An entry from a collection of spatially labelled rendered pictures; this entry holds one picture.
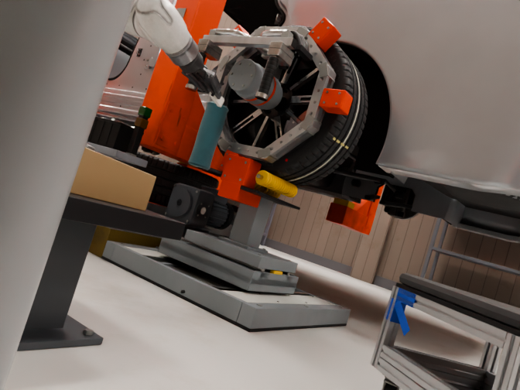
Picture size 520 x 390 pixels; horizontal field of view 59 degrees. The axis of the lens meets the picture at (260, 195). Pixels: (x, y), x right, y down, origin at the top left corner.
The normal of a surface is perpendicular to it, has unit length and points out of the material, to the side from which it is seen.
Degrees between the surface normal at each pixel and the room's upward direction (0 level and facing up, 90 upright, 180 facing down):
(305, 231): 90
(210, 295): 90
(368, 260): 90
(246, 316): 90
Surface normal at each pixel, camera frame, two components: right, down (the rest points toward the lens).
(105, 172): 0.80, 0.22
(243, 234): -0.53, -0.21
